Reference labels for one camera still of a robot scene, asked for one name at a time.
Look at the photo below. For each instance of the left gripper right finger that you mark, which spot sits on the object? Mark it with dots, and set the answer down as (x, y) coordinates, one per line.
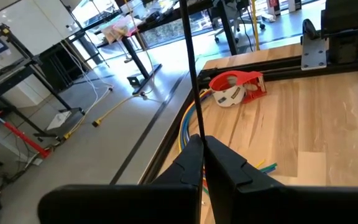
(222, 174)

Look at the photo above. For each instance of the red stand leg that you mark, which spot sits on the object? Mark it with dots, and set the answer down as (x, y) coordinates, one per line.
(26, 140)

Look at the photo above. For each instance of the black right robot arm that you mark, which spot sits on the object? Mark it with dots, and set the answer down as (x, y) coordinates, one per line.
(343, 31)

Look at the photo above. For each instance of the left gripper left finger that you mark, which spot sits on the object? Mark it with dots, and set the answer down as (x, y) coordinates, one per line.
(188, 168)

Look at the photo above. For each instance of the white plastic bag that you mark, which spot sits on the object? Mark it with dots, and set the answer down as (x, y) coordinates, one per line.
(120, 28)

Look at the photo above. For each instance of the black equipment cart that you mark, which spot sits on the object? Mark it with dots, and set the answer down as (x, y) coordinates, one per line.
(17, 74)

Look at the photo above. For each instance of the office chair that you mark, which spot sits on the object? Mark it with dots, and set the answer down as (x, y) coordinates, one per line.
(235, 18)

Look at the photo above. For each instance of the black leg desk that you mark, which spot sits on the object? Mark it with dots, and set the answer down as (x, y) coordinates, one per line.
(135, 59)

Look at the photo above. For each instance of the red tape dispenser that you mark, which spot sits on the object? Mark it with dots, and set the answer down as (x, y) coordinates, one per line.
(238, 87)

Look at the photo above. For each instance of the white whiteboard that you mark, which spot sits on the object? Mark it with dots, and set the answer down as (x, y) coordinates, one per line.
(36, 25)

